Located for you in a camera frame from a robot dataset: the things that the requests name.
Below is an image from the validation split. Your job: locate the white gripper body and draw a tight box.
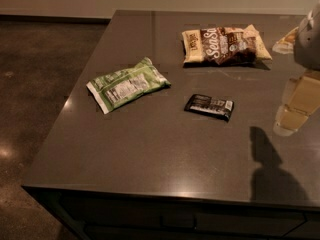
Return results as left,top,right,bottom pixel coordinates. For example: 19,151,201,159
294,3,320,70

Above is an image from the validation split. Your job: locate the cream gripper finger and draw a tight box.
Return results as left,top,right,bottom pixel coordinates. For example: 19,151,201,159
273,70,320,137

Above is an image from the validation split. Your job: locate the black rxbar chocolate bar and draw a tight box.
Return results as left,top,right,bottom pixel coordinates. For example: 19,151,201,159
184,94,234,122

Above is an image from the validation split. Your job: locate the brown chip bag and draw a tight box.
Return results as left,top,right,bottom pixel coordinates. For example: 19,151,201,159
182,25,272,66

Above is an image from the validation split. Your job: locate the green snack bag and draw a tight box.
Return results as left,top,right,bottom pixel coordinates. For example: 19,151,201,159
86,57,171,114

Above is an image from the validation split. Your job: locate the pale yellow wrapper at edge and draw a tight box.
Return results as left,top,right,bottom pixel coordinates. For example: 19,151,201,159
272,28,298,54

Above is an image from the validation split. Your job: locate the dark cabinet under counter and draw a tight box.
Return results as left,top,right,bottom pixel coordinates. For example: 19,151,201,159
23,185,320,240

